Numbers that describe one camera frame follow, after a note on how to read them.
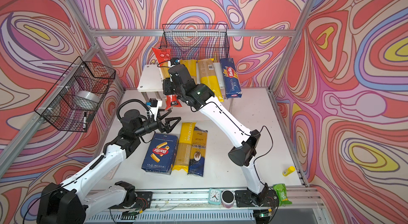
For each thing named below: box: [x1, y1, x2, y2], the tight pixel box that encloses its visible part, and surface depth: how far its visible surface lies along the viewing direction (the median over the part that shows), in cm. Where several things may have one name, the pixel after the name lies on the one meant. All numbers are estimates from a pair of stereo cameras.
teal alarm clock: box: [208, 188, 222, 206], surface depth 74 cm
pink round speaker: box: [221, 189, 236, 209], surface depth 71 cm
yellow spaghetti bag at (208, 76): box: [197, 58, 225, 103], surface depth 79 cm
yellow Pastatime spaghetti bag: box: [172, 122, 197, 173], surface depth 90 cm
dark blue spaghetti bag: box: [187, 126, 208, 177], surface depth 88 cm
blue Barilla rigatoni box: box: [141, 133, 180, 176], surface depth 83 cm
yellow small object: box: [282, 165, 296, 177], surface depth 79 cm
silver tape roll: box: [73, 90, 101, 110], surface depth 74 cm
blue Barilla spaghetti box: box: [219, 57, 243, 99], surface depth 73 cm
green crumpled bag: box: [273, 183, 293, 207], surface depth 76 cm
